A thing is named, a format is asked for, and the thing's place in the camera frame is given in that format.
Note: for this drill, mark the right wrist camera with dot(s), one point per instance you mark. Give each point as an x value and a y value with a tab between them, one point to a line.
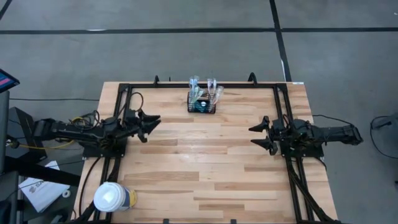
279	124

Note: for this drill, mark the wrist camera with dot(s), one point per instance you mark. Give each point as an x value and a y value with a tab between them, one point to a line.
132	114
279	124

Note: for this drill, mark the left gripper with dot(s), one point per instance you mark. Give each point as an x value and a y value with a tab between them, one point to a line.
133	127

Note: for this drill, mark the white paper sheet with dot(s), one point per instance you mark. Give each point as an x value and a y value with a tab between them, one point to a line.
40	189

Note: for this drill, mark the teal toothpaste tube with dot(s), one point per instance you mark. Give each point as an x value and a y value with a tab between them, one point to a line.
203	107

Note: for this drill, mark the white tape roll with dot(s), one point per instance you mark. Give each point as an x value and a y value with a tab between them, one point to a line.
66	193

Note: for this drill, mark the green toothbrush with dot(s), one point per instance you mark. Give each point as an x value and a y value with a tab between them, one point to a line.
200	95

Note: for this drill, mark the teal toothbrush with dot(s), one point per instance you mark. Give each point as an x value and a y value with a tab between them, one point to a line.
191	87

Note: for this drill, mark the Lysol wipes canister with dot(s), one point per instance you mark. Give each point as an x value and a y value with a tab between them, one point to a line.
113	196

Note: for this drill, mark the black frame hook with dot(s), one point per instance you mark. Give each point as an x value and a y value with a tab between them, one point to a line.
252	77
156	81

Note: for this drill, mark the black stand base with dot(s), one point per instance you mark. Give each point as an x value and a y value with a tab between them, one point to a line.
28	140

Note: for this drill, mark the monitor with blue pink screen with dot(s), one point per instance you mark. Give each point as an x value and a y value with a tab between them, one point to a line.
7	81

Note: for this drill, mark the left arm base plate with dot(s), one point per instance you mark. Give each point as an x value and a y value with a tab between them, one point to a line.
93	152

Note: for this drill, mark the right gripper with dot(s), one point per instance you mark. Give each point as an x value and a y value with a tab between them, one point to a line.
284	137

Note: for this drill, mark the black support beam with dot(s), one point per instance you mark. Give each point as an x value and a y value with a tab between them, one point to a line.
40	172

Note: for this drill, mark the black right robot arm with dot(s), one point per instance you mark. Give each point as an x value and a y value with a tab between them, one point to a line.
335	133

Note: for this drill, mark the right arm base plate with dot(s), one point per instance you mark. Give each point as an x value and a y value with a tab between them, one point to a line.
311	152

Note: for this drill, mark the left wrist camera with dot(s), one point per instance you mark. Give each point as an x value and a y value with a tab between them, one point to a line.
132	114

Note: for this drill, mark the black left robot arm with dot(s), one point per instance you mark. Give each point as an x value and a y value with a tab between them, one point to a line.
68	132

